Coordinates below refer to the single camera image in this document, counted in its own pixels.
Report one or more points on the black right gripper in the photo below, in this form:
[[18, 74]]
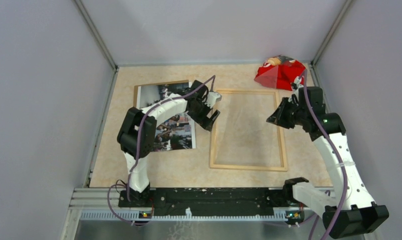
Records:
[[277, 117]]

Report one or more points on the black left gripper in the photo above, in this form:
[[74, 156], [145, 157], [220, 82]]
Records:
[[203, 120]]

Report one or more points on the printed street photo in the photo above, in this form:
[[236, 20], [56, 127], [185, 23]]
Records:
[[175, 133]]

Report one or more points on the clear acrylic sheet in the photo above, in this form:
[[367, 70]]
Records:
[[247, 127]]

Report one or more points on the light wooden picture frame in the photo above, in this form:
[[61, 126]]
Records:
[[247, 132]]

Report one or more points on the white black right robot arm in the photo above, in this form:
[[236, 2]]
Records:
[[353, 211]]

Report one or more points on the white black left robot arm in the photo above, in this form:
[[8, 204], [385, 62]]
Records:
[[137, 133]]

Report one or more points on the red crumpled cloth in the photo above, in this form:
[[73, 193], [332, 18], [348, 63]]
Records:
[[281, 72]]

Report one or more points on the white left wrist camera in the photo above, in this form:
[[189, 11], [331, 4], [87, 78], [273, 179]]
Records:
[[213, 98]]

